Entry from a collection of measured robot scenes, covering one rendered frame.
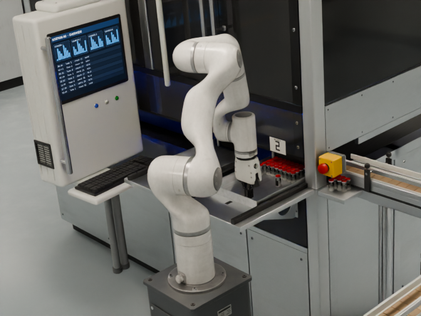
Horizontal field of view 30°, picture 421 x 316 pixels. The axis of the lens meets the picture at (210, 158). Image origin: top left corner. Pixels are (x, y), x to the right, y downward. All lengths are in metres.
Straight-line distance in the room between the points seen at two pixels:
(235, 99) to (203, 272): 0.62
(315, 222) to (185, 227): 0.84
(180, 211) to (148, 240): 1.73
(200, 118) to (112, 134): 1.26
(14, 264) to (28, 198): 0.89
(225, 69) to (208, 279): 0.67
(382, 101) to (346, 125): 0.24
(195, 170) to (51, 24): 1.22
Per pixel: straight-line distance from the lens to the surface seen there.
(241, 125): 2.82
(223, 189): 3.04
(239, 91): 2.71
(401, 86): 3.37
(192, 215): 2.42
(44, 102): 3.38
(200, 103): 2.42
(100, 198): 3.35
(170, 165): 2.38
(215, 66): 2.44
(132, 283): 4.27
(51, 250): 4.74
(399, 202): 2.97
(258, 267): 3.51
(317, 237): 3.16
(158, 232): 4.03
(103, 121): 3.57
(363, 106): 3.18
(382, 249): 3.17
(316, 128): 2.97
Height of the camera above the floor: 2.20
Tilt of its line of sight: 23 degrees down
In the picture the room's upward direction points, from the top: 5 degrees counter-clockwise
